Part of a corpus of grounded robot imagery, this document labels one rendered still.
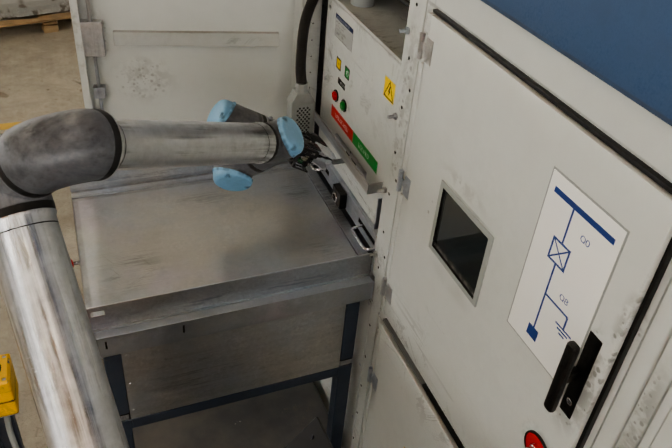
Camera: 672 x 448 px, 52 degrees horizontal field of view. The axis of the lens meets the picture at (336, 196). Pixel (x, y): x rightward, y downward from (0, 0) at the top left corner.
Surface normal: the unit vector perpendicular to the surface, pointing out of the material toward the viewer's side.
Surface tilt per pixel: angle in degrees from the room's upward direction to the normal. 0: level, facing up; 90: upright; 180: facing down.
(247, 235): 0
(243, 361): 90
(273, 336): 90
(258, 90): 90
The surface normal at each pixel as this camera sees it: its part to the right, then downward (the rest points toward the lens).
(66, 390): 0.24, -0.18
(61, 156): 0.38, 0.20
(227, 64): 0.16, 0.58
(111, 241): 0.07, -0.82
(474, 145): -0.93, 0.15
